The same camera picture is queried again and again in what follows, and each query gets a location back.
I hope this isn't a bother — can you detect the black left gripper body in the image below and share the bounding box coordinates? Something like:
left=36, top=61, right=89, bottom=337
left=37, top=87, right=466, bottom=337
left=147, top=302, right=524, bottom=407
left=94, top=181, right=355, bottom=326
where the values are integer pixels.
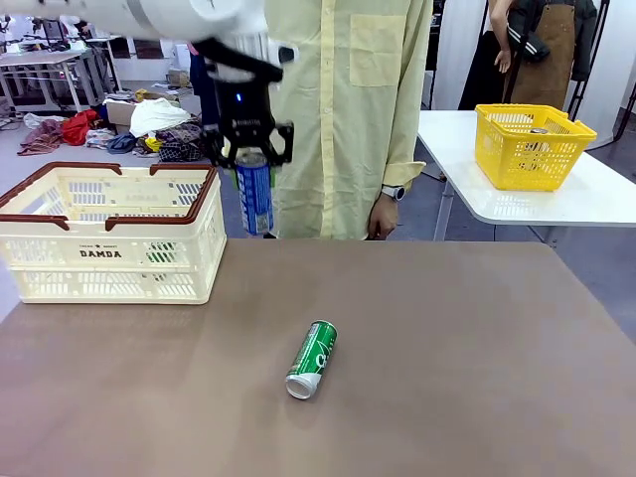
left=212, top=78, right=277, bottom=139

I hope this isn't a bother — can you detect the blue drink can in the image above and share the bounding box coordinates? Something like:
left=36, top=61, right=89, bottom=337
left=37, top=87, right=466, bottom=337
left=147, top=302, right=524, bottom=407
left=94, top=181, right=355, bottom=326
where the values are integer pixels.
left=234, top=152, right=276, bottom=238

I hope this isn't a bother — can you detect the person's left forearm yellow sleeve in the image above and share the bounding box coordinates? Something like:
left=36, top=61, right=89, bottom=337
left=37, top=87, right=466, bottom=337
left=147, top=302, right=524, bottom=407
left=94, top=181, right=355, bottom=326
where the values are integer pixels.
left=381, top=123, right=427, bottom=190

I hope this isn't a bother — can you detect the cream shopping basket brown rim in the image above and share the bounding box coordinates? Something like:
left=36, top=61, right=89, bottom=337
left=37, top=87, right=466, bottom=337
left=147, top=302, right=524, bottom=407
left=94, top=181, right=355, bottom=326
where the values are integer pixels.
left=0, top=161, right=229, bottom=306

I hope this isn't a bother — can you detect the yellow plastic basket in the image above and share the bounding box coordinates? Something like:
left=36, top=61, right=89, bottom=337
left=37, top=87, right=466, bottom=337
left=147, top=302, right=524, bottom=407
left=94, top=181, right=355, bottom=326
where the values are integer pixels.
left=474, top=102, right=597, bottom=193

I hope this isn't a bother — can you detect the person's left hand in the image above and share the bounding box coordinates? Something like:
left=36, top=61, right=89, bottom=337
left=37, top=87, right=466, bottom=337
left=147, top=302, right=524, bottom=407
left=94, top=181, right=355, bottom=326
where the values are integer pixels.
left=368, top=196, right=399, bottom=241

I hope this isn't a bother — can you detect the dark patterned cloth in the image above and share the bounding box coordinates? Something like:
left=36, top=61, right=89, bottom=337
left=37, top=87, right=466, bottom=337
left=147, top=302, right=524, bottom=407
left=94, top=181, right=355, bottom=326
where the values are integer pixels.
left=154, top=122, right=206, bottom=163

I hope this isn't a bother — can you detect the white cloth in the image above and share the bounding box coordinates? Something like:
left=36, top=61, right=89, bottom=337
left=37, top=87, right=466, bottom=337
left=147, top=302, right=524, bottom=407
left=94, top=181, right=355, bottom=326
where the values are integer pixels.
left=128, top=97, right=193, bottom=139

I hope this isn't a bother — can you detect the person torso in yellow shirt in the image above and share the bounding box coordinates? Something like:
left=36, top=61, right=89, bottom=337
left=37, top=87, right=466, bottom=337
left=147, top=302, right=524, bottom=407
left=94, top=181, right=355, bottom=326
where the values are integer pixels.
left=262, top=0, right=435, bottom=242

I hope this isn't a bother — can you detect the blue cloth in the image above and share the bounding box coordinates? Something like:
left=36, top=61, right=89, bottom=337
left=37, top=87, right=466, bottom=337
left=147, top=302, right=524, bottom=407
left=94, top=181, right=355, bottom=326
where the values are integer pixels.
left=106, top=132, right=139, bottom=154

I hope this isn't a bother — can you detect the cardboard box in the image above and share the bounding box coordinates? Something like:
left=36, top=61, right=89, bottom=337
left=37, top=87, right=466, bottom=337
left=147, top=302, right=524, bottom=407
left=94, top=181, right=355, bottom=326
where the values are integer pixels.
left=102, top=97, right=140, bottom=134

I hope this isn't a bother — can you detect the black panel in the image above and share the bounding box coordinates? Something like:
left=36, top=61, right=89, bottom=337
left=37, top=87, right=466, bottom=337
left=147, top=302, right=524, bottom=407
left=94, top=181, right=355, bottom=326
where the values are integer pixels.
left=106, top=35, right=132, bottom=61
left=129, top=38, right=166, bottom=62

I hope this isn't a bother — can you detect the red cloth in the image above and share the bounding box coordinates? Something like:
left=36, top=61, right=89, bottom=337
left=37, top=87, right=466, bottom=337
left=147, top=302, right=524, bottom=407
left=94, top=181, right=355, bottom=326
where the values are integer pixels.
left=62, top=108, right=99, bottom=146

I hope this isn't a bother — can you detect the white metal work table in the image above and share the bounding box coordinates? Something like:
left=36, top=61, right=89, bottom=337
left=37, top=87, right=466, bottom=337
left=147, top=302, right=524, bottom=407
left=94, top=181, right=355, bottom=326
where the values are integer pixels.
left=0, top=35, right=123, bottom=113

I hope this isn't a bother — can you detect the white partition panel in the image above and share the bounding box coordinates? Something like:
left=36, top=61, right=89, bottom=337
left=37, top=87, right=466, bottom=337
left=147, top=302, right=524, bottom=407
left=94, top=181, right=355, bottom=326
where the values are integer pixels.
left=430, top=0, right=492, bottom=111

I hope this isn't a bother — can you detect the tall green drink can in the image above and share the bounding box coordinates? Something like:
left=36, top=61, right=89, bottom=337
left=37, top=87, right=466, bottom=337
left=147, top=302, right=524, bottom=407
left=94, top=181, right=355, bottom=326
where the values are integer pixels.
left=284, top=319, right=340, bottom=400

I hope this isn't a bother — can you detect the black striped jacket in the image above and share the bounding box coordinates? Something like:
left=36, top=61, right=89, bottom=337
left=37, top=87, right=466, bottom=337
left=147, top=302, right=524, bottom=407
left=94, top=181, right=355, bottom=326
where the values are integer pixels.
left=506, top=0, right=552, bottom=65

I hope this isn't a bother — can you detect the person in brown apron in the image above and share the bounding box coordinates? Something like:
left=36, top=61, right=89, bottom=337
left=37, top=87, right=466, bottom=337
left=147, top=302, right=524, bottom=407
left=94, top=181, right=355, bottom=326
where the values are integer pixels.
left=459, top=0, right=600, bottom=111

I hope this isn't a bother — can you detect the white round-cornered table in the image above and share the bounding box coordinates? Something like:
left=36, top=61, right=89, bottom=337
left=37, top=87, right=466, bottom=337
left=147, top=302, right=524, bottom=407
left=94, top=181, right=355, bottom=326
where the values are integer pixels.
left=415, top=109, right=636, bottom=242

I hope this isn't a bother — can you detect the black clothes rack stand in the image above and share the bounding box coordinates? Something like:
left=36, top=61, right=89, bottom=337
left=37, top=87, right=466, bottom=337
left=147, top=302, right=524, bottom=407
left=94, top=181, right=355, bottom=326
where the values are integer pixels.
left=565, top=0, right=611, bottom=121

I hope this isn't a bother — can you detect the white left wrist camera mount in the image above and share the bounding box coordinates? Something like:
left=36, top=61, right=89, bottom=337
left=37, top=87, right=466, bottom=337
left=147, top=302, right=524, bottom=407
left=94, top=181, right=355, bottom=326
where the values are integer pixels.
left=192, top=30, right=300, bottom=84

